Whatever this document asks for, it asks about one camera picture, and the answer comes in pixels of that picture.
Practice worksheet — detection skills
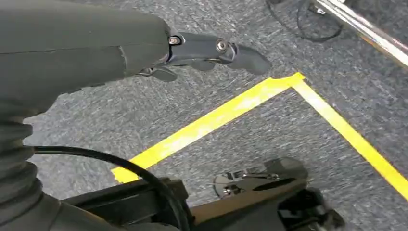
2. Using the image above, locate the black robot foot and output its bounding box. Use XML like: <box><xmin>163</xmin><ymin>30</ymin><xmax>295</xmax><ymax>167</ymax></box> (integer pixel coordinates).
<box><xmin>62</xmin><ymin>156</ymin><xmax>346</xmax><ymax>231</ymax></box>

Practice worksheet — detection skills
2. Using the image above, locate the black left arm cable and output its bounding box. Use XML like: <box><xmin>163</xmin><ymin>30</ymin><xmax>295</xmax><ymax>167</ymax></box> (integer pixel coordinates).
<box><xmin>33</xmin><ymin>146</ymin><xmax>191</xmax><ymax>231</ymax></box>

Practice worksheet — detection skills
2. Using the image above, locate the yellow floor tape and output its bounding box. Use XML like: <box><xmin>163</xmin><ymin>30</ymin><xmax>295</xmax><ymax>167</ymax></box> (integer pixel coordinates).
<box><xmin>110</xmin><ymin>72</ymin><xmax>408</xmax><ymax>202</ymax></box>

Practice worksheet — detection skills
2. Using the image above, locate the black looped floor cable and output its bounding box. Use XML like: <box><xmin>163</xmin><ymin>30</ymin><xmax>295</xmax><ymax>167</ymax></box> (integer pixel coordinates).
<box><xmin>265</xmin><ymin>0</ymin><xmax>344</xmax><ymax>43</ymax></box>

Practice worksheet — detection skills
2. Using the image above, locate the chrome stanchion post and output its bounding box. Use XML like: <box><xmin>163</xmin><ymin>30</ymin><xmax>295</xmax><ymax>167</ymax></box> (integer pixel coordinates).
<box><xmin>312</xmin><ymin>0</ymin><xmax>408</xmax><ymax>69</ymax></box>

